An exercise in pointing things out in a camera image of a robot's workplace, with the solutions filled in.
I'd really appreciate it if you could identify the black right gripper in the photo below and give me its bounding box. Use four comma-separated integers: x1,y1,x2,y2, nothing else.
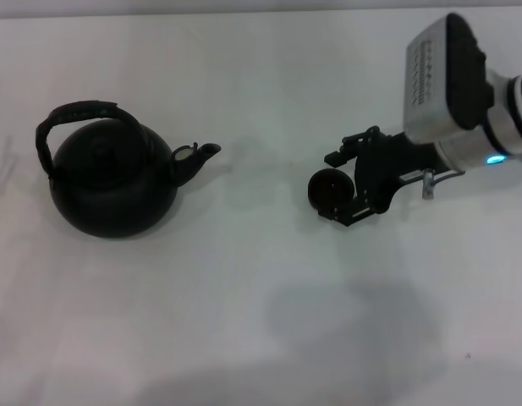
317,125,446,228

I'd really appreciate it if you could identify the small dark teacup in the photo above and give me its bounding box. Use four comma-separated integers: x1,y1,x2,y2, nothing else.
307,167,354,212

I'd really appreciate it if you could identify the black round teapot with handle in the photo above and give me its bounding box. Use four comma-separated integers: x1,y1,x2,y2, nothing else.
35,100,223,239

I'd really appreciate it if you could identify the black teapot lid with knob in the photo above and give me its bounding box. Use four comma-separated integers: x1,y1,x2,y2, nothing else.
80,134,134,190

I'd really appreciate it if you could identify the grey right wrist cable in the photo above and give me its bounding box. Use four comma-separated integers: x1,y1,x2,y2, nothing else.
420,167,467,200

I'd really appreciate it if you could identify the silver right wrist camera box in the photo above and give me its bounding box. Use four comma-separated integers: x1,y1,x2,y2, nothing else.
402,12,497,145

